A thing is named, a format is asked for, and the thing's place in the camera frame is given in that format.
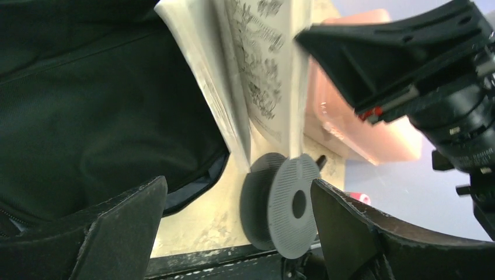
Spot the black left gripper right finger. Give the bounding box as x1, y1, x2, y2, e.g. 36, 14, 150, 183
311, 179, 494, 279

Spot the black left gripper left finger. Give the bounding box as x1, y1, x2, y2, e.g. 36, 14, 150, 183
1, 176, 167, 279

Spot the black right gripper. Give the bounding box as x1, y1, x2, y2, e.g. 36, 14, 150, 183
295, 1, 494, 173

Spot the red treehouse paperback book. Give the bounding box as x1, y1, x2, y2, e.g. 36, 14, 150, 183
154, 1, 313, 172

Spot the black student backpack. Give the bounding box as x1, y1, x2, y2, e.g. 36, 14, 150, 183
1, 1, 229, 238

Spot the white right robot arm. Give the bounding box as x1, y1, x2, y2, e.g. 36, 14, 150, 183
295, 1, 494, 237

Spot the translucent pink plastic box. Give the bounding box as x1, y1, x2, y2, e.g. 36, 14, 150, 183
303, 8, 423, 166

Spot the grey filament spool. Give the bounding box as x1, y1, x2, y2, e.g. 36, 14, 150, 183
239, 152, 320, 259

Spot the black green marker pen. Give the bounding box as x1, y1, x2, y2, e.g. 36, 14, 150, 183
315, 155, 327, 171

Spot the black metal base rail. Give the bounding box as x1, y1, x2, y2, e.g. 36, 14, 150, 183
144, 242, 329, 279

